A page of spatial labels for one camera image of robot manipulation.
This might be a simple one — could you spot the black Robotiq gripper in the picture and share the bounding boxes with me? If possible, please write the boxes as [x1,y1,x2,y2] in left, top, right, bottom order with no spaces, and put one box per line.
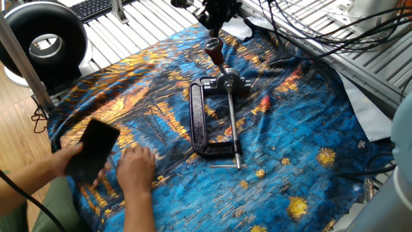
[196,0,243,39]

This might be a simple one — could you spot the metal lever with brown knob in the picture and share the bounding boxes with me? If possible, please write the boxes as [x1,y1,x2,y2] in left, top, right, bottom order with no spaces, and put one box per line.
[203,37,232,90]

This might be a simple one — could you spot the grey lever base housing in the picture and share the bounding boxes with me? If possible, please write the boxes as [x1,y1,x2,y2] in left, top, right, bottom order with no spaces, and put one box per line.
[202,67,252,96]

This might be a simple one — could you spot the black C-clamp with steel screw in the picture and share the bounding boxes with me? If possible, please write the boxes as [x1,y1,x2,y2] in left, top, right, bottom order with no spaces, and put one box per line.
[188,77,248,171]

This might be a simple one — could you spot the black smartphone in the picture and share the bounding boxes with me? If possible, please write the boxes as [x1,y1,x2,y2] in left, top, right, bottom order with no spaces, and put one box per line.
[65,118,122,185]

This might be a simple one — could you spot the person's left forearm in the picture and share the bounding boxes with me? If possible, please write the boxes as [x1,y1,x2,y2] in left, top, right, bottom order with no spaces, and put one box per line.
[0,154,61,217]

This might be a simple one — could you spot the person's right hand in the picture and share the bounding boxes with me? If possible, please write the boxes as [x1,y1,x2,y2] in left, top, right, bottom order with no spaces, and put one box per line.
[115,144,158,198]

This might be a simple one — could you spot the person's left hand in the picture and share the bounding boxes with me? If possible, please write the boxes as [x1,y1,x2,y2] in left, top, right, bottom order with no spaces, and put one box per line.
[47,142,113,189]

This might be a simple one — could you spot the black round knob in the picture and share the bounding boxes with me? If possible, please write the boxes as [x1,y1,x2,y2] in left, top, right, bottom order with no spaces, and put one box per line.
[169,0,195,9]

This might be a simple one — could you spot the black keyboard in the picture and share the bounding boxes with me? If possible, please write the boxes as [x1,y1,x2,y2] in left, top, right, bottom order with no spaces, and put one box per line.
[69,0,139,23]

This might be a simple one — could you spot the blue starry night painted cloth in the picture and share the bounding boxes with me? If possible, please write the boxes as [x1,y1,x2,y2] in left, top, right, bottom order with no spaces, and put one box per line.
[46,22,397,232]

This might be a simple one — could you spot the olive green trousers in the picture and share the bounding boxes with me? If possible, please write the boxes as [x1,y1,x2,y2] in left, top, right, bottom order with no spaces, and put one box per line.
[0,175,83,232]

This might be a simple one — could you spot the short aluminium post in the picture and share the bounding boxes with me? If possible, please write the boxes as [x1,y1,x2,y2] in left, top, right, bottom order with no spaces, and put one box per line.
[111,0,129,24]

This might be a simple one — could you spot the black cable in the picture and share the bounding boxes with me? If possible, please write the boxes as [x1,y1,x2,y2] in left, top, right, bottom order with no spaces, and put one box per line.
[336,151,397,181]
[0,169,67,232]
[257,0,412,61]

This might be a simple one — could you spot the white cylindrical pedestal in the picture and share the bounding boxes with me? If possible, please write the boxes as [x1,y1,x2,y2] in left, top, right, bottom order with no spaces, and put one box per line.
[326,0,402,32]

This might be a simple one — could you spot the aluminium frame beam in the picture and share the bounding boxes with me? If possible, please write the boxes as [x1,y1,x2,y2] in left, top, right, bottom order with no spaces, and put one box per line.
[0,12,56,114]

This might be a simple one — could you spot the black round ring light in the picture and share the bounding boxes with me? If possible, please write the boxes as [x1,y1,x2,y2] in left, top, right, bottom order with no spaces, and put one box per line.
[0,1,94,90]

